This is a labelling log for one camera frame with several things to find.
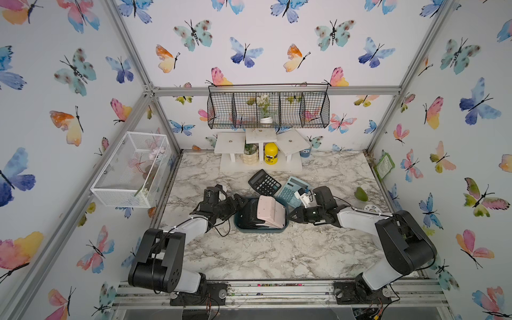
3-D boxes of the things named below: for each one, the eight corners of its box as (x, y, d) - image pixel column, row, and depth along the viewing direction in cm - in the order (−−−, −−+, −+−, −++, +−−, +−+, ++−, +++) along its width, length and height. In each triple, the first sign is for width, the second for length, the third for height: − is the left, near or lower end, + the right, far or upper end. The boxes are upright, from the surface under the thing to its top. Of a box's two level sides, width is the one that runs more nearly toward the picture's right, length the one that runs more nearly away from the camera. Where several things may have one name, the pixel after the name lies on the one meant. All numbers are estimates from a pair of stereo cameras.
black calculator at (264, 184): (246, 183, 107) (246, 180, 106) (262, 171, 113) (262, 168, 111) (267, 201, 101) (267, 198, 99) (282, 187, 106) (283, 184, 104)
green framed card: (379, 179, 111) (386, 169, 104) (371, 162, 119) (378, 152, 112) (388, 178, 111) (396, 169, 104) (381, 162, 119) (388, 152, 112)
